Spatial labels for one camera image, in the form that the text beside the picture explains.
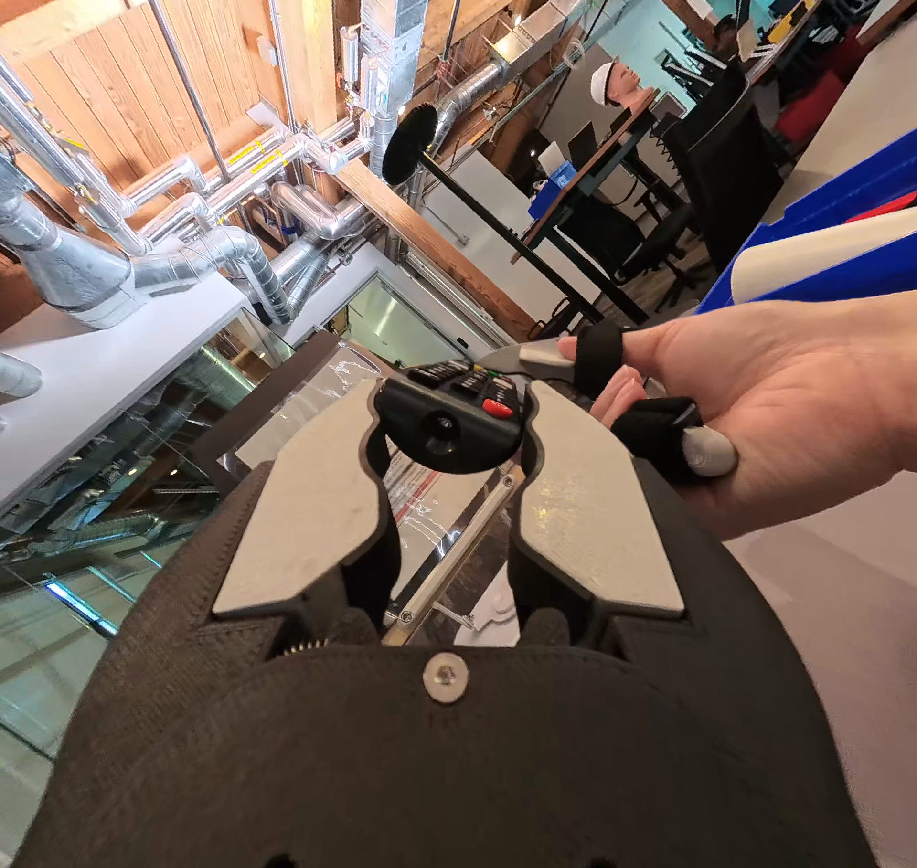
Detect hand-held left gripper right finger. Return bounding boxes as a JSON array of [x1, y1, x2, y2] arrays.
[[510, 380, 686, 622]]

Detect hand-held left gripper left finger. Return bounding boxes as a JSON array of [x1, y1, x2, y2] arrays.
[[213, 377, 395, 622]]

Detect black remote control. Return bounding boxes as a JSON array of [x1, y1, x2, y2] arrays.
[[374, 360, 528, 474]]

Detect blue storage bin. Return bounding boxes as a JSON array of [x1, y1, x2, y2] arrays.
[[698, 145, 917, 314], [530, 161, 580, 200]]

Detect grey desk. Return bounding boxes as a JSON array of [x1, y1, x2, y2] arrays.
[[705, 19, 917, 868]]

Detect wooden top standing desk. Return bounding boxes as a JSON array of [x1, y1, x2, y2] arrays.
[[510, 87, 663, 325]]

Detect person's right hand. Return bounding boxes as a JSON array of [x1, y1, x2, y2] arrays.
[[557, 288, 917, 544]]

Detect brown cardboard panel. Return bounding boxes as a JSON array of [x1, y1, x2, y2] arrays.
[[190, 331, 345, 468]]

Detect instruction sheet in plastic sleeve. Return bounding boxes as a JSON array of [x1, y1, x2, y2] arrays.
[[218, 338, 518, 625]]

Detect white metal document stand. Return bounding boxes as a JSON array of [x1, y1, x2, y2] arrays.
[[383, 474, 521, 648]]

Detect black office chair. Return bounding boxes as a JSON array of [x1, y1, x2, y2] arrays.
[[662, 59, 787, 275], [559, 198, 649, 285]]

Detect white paper cup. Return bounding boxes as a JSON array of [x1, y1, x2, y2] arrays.
[[731, 208, 917, 305]]

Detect red plastic piece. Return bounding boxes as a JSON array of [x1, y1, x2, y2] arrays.
[[845, 192, 917, 225]]

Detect silver insulated pipes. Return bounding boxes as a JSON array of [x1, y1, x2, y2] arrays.
[[0, 59, 373, 332]]

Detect mannequin head white cap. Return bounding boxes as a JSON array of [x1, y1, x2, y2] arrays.
[[589, 59, 658, 108]]

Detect black floor lamp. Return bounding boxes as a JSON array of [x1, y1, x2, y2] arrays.
[[382, 103, 649, 326]]

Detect wooden post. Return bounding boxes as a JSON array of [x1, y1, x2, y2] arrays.
[[333, 159, 540, 339]]

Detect rectangular foil air duct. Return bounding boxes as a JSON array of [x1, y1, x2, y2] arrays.
[[360, 0, 439, 118]]

